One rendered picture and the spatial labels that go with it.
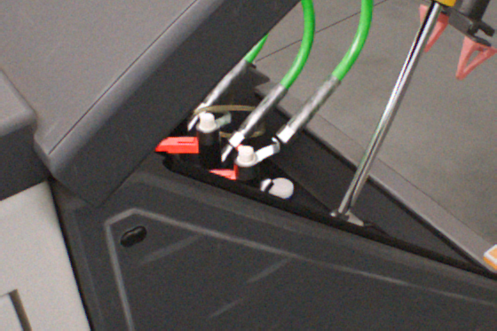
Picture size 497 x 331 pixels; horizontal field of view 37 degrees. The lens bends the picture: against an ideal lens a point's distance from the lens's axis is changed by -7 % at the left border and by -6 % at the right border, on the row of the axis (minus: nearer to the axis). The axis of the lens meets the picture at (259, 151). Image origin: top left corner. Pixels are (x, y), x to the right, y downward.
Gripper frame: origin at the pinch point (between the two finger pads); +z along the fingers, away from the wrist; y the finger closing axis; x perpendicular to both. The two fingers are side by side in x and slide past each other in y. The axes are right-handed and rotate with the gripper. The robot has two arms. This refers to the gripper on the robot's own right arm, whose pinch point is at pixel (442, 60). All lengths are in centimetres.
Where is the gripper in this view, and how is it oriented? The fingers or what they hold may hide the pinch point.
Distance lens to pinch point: 130.4
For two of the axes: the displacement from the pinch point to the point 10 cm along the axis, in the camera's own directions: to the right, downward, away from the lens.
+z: -3.8, 8.4, 3.9
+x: 8.1, 0.9, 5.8
